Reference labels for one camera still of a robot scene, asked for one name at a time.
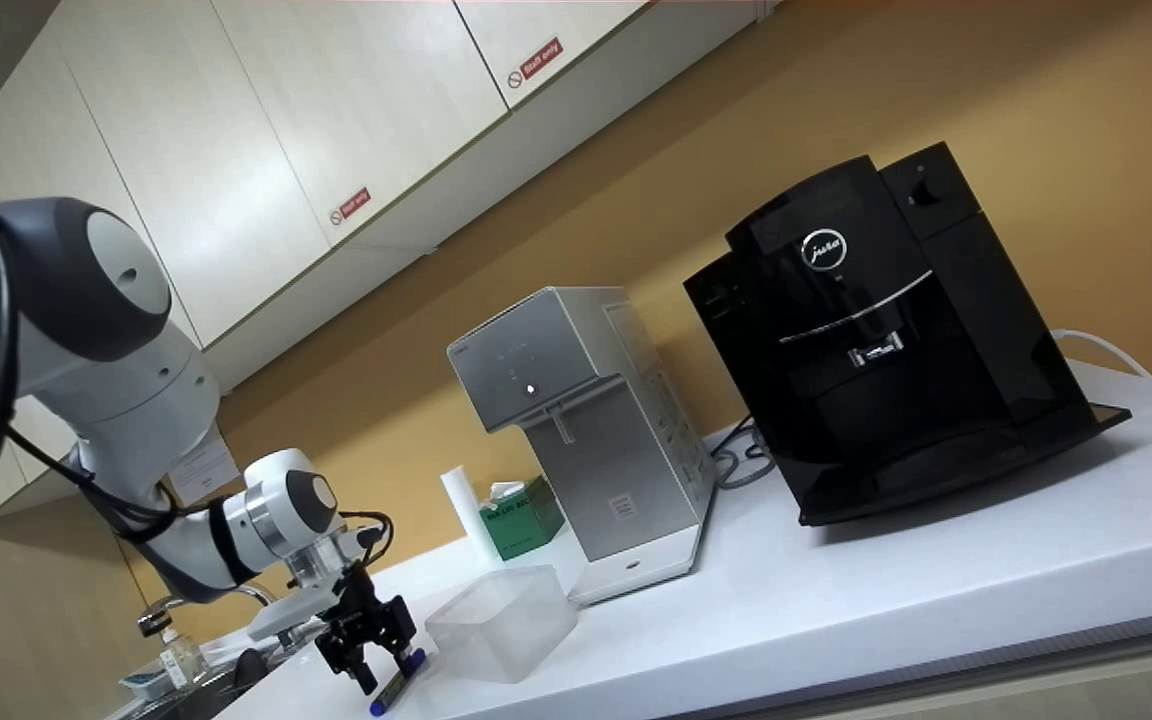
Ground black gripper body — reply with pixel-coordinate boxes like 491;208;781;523
333;575;404;651

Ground blue capped marker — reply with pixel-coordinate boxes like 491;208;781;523
368;647;429;715

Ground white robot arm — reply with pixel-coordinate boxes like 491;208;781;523
0;195;426;691

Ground translucent plastic container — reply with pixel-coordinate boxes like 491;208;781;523
429;569;576;682

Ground white paper roll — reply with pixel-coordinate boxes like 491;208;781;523
441;464;501;571

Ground green tissue box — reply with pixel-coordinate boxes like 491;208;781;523
481;477;564;561

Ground silver water dispenser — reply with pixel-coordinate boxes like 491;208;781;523
448;289;716;603

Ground black coffee machine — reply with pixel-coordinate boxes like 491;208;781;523
684;144;1126;523

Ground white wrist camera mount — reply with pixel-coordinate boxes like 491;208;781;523
248;529;387;638

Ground black power cable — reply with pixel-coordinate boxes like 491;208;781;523
709;410;776;493

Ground white wall cabinets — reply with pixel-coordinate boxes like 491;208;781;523
0;0;776;389

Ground white cable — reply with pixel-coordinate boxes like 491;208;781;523
1054;324;1152;382

